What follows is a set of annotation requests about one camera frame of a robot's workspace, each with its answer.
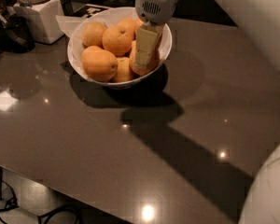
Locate white square jar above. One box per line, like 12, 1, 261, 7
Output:
14, 0, 63, 44

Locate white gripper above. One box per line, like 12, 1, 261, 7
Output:
134, 0, 178, 69

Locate black round pot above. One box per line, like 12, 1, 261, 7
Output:
0, 16, 35, 54

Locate black floor cables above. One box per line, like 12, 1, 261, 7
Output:
0, 168, 85, 224

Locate orange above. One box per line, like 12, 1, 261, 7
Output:
119, 18, 135, 32
102, 25, 134, 56
134, 19, 143, 31
82, 21, 106, 47
111, 57, 136, 83
129, 40, 160, 77
81, 46, 118, 82

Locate orange back left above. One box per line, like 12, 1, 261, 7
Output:
82, 21, 106, 47

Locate white ceramic bowl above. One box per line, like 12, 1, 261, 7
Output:
67, 7, 174, 90

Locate black white marker tag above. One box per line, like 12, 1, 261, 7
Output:
73, 4, 108, 18

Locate orange back middle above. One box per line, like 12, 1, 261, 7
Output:
119, 18, 135, 32

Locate white paper liner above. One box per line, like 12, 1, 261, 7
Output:
56, 7, 137, 37

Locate orange centre top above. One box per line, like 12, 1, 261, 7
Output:
102, 25, 134, 56

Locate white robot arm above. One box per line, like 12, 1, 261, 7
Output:
135, 0, 280, 224

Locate orange back right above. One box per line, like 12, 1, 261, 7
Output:
134, 19, 143, 31

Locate orange bottom middle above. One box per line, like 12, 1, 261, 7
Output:
111, 57, 136, 83

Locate orange front left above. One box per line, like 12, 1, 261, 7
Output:
81, 46, 118, 82

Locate orange front right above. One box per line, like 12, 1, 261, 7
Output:
129, 40, 160, 77

